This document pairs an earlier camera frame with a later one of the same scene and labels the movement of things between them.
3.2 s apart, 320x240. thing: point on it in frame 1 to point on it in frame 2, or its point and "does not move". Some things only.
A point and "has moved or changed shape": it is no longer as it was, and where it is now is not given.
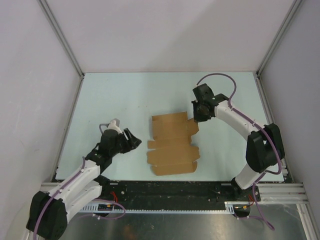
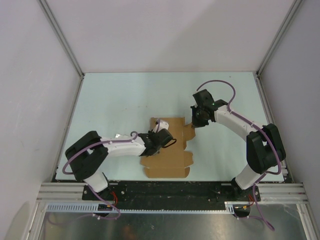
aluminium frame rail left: x=55 y=25 does not move
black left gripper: x=134 y=141 to x=150 y=133
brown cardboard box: x=171 y=152 has moved or changed shape
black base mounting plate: x=177 y=191 does not move
